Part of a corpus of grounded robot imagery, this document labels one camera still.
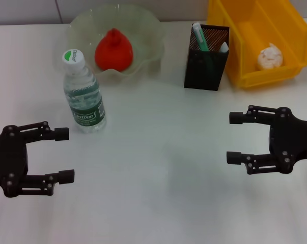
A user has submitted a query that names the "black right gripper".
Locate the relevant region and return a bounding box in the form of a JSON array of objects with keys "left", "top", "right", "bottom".
[{"left": 226, "top": 104, "right": 307, "bottom": 175}]

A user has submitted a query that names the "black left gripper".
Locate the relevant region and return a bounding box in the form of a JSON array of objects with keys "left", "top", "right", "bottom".
[{"left": 0, "top": 121, "right": 75, "bottom": 198}]

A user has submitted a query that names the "clear green-label water bottle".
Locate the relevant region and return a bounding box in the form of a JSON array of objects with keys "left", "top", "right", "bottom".
[{"left": 61, "top": 48, "right": 107, "bottom": 134}]

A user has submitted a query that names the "white paper ball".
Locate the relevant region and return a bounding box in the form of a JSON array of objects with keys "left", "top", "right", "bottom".
[{"left": 257, "top": 42, "right": 284, "bottom": 70}]

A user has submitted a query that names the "mint green pen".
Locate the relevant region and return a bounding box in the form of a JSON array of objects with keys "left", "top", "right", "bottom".
[{"left": 192, "top": 22, "right": 210, "bottom": 52}]

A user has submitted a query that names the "red-orange fruit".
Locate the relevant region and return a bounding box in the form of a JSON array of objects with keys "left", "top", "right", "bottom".
[{"left": 94, "top": 27, "right": 134, "bottom": 72}]

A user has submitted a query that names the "black mesh pen holder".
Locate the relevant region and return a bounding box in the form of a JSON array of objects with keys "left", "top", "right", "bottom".
[{"left": 183, "top": 24, "right": 230, "bottom": 92}]

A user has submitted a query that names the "pale green glass fruit bowl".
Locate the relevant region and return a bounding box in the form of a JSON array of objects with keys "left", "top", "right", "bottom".
[{"left": 66, "top": 5, "right": 168, "bottom": 83}]

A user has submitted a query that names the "yellow plastic bin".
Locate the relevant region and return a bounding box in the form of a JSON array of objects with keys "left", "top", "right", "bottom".
[{"left": 206, "top": 0, "right": 307, "bottom": 89}]

